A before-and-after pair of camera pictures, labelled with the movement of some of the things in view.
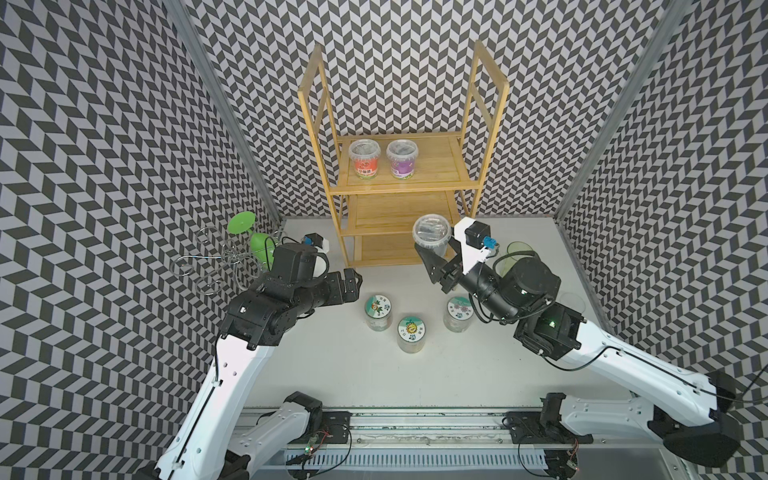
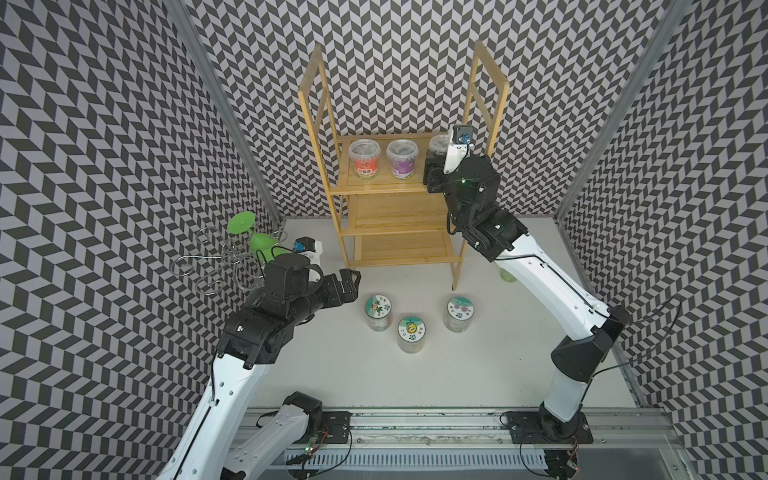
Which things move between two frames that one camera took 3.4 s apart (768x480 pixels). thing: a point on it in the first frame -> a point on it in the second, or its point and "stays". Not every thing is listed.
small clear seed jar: (432, 232) -> (439, 144)
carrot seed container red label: (377, 311) stays
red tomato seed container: (365, 153) stays
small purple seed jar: (401, 154) stays
